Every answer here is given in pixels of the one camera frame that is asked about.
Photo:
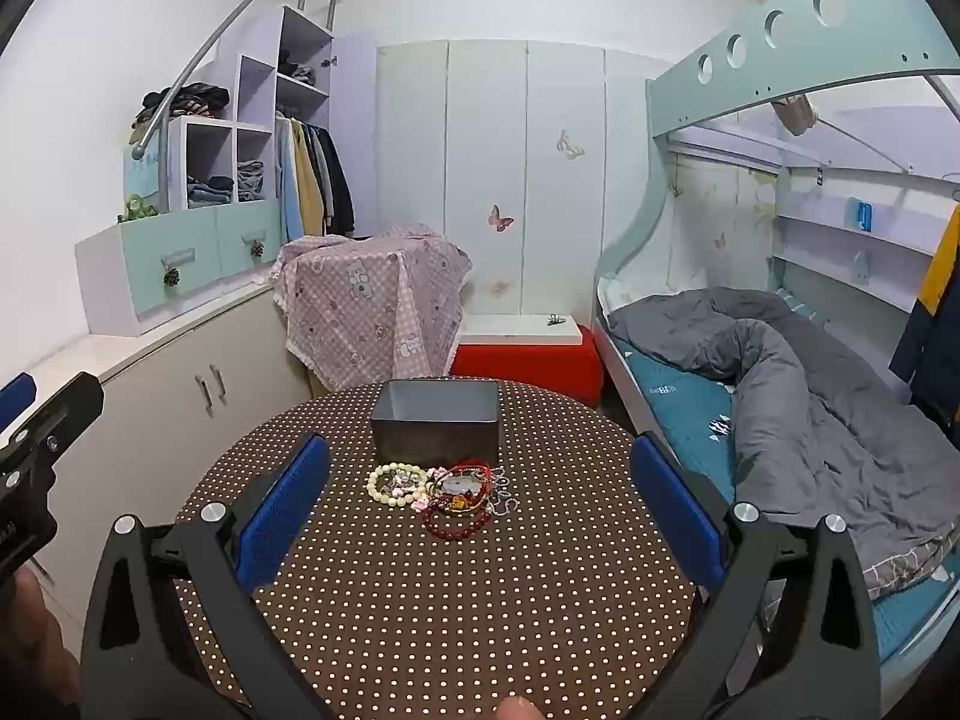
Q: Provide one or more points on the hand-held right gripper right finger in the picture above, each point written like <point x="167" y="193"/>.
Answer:
<point x="675" y="514"/>

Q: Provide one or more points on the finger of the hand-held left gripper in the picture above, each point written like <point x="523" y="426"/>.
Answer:
<point x="71" y="409"/>
<point x="16" y="401"/>

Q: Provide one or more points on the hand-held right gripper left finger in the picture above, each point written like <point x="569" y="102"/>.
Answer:
<point x="289" y="510"/>

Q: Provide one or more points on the grey metal tin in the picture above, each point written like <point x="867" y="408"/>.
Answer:
<point x="435" y="427"/>

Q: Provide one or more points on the person's left hand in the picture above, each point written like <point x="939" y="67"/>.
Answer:
<point x="49" y="645"/>

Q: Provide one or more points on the person's right hand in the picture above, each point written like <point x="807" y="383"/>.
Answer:
<point x="520" y="709"/>

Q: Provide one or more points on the beige low cabinet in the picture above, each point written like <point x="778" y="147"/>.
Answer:
<point x="157" y="420"/>

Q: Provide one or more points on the teal bed sheet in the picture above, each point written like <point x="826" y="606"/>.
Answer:
<point x="682" y="409"/>

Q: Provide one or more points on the pink flower hair clip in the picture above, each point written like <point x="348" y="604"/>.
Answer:
<point x="421" y="502"/>

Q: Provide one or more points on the white teal drawer unit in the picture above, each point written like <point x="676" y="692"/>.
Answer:
<point x="112" y="277"/>

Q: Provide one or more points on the pale jade pendant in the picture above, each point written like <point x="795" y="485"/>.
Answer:
<point x="459" y="483"/>

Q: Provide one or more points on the grey duvet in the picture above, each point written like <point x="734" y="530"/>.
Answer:
<point x="810" y="405"/>

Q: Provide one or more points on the teal drawer front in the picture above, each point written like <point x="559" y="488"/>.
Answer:
<point x="161" y="247"/>
<point x="247" y="229"/>

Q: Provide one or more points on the brown polka dot tablecloth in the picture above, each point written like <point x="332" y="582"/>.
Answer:
<point x="450" y="615"/>

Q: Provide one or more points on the red storage box white lid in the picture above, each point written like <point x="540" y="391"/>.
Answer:
<point x="525" y="373"/>

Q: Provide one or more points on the small green plant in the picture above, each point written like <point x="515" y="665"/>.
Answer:
<point x="139" y="208"/>

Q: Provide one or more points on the pink checkered cloth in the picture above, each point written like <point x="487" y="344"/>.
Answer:
<point x="360" y="300"/>

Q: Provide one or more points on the small dark hair claw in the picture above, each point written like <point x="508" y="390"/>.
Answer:
<point x="556" y="319"/>

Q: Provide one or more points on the folded blue jeans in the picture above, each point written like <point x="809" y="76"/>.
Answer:
<point x="210" y="191"/>

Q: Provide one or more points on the faded pink butterfly sticker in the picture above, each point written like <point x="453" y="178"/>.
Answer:
<point x="499" y="286"/>

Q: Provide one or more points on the folded grey clothes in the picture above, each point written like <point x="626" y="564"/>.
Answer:
<point x="251" y="181"/>

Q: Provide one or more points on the light blue hanging shirt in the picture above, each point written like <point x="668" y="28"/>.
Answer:
<point x="289" y="187"/>

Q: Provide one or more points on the navy yellow hanging jacket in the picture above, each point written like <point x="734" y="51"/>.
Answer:
<point x="934" y="330"/>

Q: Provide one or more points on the black hanging jacket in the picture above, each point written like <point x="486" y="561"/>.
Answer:
<point x="341" y="195"/>

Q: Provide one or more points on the tan hanging coat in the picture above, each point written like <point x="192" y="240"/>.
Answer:
<point x="309" y="180"/>

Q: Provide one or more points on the pile of dark clothes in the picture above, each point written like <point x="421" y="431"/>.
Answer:
<point x="187" y="99"/>

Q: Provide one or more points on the grey hanging garment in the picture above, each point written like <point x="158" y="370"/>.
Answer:
<point x="324" y="165"/>

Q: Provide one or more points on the small blue box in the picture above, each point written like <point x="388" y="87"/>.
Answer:
<point x="861" y="216"/>

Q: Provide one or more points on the lilac cubby shelf unit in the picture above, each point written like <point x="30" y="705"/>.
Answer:
<point x="259" y="86"/>

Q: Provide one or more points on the cream butterfly sticker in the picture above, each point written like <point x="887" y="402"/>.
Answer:
<point x="571" y="144"/>

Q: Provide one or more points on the dark bundled clothes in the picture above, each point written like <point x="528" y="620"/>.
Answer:
<point x="296" y="69"/>

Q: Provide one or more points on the grey hanging pouch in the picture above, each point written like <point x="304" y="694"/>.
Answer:
<point x="795" y="116"/>

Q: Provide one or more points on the grey metal handrail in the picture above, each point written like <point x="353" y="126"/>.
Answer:
<point x="225" y="22"/>

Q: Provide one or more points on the light teal bunk bed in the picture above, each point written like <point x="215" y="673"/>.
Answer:
<point x="720" y="82"/>

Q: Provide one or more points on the white wardrobe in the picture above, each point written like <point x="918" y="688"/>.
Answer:
<point x="525" y="90"/>

